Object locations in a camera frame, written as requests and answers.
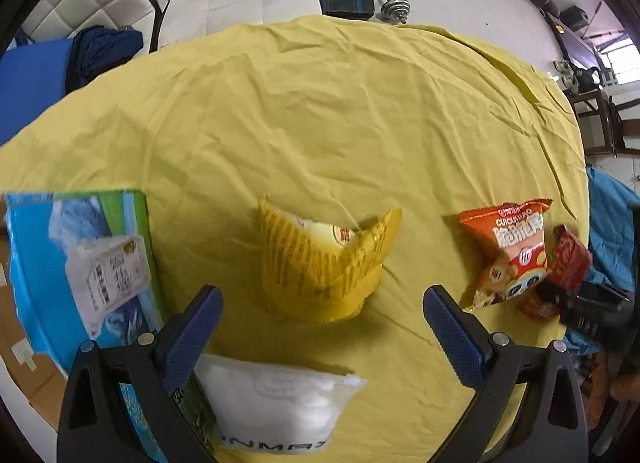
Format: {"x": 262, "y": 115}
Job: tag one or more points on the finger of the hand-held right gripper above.
{"x": 550, "y": 290}

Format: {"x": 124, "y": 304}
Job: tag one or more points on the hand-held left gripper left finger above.
{"x": 192, "y": 338}

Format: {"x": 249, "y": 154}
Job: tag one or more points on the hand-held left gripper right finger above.
{"x": 456, "y": 340}

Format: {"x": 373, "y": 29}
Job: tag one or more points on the red snack packet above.
{"x": 570, "y": 255}

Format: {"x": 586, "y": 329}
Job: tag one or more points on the yellow snack bag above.
{"x": 320, "y": 268}

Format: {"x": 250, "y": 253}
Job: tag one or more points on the blue and green box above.
{"x": 35, "y": 253}

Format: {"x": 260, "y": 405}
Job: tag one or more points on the orange snack bag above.
{"x": 515, "y": 248}

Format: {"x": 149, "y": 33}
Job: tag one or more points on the orange cloth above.
{"x": 612, "y": 388}

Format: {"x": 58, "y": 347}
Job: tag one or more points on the light blue cloth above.
{"x": 612, "y": 228}

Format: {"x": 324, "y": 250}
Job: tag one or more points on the large white tissue pack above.
{"x": 275, "y": 398}

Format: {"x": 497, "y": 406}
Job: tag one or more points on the brown cardboard box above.
{"x": 20, "y": 373}

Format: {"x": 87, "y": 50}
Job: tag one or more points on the dark wooden chair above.
{"x": 602, "y": 118}

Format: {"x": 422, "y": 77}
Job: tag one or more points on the yellow tablecloth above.
{"x": 325, "y": 118}

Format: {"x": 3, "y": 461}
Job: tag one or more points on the dark blue clothing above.
{"x": 100, "y": 55}

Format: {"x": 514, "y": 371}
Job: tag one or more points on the blue mat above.
{"x": 30, "y": 78}

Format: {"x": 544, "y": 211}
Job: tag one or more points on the metal dumbbell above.
{"x": 392, "y": 3}

